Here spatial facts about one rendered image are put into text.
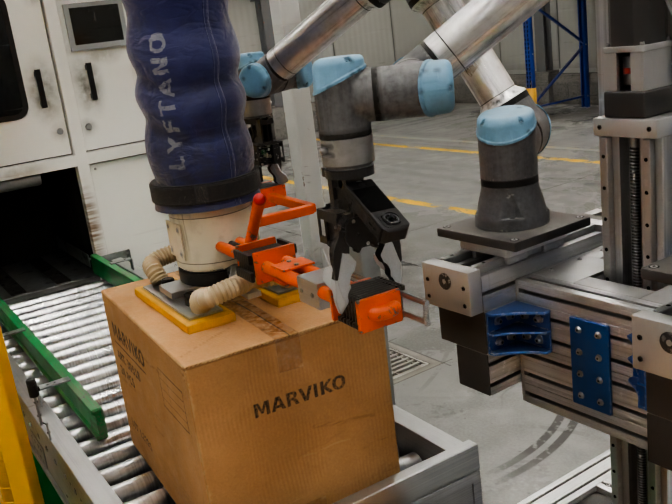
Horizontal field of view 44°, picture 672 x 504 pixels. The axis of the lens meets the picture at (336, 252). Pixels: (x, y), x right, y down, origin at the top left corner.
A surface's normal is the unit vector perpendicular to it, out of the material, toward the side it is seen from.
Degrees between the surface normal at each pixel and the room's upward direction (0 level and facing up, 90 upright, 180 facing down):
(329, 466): 90
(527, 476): 0
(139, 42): 76
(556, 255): 90
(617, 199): 90
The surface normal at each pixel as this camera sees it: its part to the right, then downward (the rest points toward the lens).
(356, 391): 0.48, 0.18
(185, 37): 0.23, 0.02
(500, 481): -0.12, -0.95
